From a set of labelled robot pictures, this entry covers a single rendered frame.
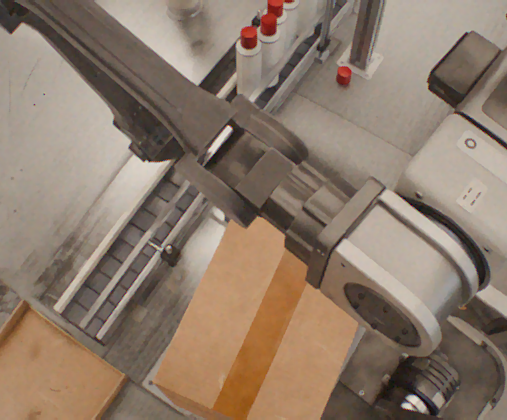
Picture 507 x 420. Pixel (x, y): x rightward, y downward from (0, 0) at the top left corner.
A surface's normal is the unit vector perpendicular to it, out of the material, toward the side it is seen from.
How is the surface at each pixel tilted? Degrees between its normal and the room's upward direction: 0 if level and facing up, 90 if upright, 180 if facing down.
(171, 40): 0
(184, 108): 23
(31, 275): 0
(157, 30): 0
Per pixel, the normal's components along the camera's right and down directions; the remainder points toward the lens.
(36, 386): 0.00, -0.41
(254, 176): -0.14, -0.26
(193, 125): 0.12, -0.04
